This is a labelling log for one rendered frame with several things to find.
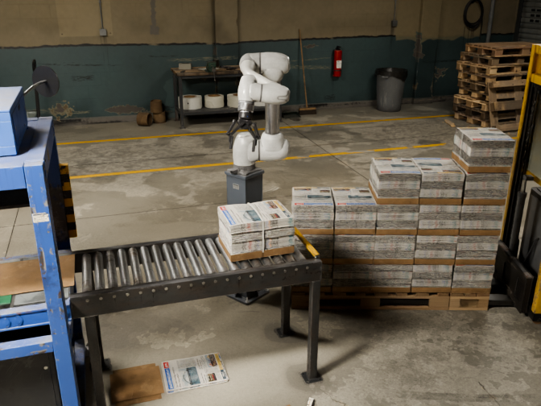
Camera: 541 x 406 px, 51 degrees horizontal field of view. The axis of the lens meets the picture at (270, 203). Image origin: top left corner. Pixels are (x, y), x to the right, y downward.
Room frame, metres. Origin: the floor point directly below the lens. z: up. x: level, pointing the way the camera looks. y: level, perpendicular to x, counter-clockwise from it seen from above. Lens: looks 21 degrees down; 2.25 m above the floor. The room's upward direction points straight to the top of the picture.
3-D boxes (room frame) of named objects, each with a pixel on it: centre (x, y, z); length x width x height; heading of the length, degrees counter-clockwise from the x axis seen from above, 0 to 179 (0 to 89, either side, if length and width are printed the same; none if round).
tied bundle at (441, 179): (3.78, -1.17, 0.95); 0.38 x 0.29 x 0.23; 179
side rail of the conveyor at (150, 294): (2.64, 0.35, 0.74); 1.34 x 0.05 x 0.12; 108
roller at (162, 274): (2.82, 0.62, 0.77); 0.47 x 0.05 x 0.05; 18
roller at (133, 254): (2.78, 0.75, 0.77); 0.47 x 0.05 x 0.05; 18
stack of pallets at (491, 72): (9.79, -3.97, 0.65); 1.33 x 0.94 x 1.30; 112
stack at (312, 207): (3.79, -0.74, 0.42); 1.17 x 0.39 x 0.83; 89
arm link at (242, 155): (3.83, 0.18, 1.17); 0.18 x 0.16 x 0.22; 92
